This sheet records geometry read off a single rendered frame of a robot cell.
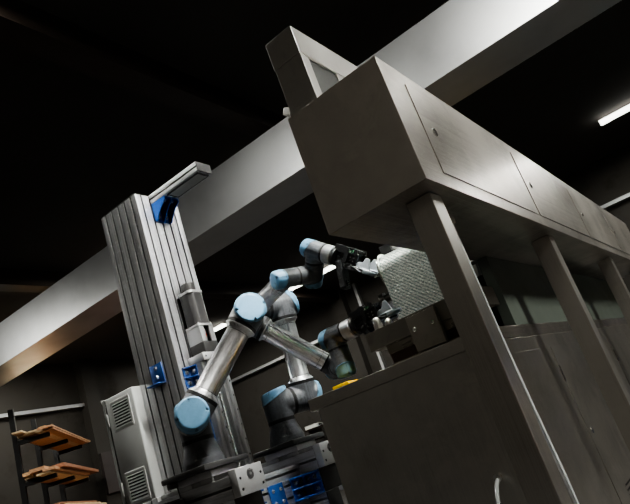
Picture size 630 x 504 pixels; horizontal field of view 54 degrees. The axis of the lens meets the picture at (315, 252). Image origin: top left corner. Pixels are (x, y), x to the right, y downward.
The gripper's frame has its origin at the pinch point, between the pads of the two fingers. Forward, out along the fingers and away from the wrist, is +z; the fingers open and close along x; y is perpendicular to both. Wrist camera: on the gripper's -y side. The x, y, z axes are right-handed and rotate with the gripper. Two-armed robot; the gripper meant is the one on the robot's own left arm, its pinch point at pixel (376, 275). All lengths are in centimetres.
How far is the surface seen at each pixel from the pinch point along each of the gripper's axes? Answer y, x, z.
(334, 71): 54, -72, 14
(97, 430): -499, 523, -784
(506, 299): 5.8, -1.1, 48.6
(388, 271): 3.2, -4.3, 6.6
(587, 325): 5, 9, 72
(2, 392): -436, 368, -859
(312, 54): 55, -81, 13
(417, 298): -2.6, -4.3, 20.2
